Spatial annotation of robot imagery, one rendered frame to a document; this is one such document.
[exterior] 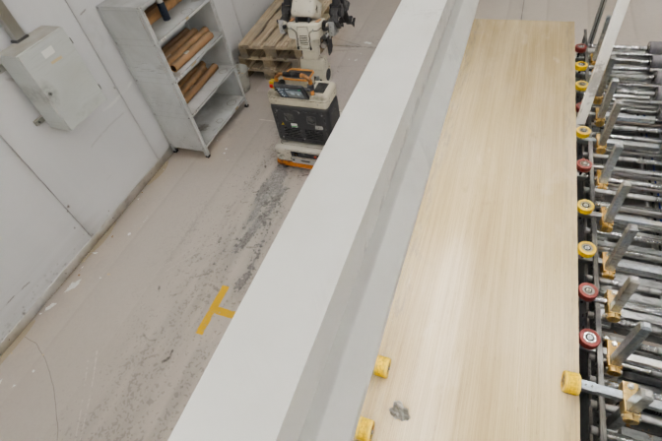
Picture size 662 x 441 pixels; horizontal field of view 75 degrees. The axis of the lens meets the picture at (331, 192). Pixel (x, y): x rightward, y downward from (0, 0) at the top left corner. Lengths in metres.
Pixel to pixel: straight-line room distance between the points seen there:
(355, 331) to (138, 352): 3.12
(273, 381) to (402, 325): 1.75
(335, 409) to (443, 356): 1.62
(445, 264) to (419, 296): 0.23
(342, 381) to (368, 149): 0.23
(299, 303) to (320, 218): 0.09
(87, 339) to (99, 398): 0.49
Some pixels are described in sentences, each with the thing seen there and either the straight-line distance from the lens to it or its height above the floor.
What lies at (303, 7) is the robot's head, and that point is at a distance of 3.66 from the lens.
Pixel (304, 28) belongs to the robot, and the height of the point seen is 1.21.
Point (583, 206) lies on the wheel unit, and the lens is 2.61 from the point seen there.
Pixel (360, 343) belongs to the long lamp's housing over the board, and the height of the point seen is 2.37.
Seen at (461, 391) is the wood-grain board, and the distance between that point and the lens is 1.97.
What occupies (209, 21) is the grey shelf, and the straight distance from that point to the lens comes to 4.71.
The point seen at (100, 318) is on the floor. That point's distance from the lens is 3.81.
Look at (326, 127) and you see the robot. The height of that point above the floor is 0.52.
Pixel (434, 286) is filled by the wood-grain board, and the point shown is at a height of 0.90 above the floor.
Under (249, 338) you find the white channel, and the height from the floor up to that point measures 2.46.
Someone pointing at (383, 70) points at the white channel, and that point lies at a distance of 0.57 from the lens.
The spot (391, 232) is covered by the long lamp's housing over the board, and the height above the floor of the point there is 2.37.
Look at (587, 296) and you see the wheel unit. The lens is 2.27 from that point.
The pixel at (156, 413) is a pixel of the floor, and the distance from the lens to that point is 3.25.
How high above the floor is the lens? 2.76
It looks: 46 degrees down
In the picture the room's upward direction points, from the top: 12 degrees counter-clockwise
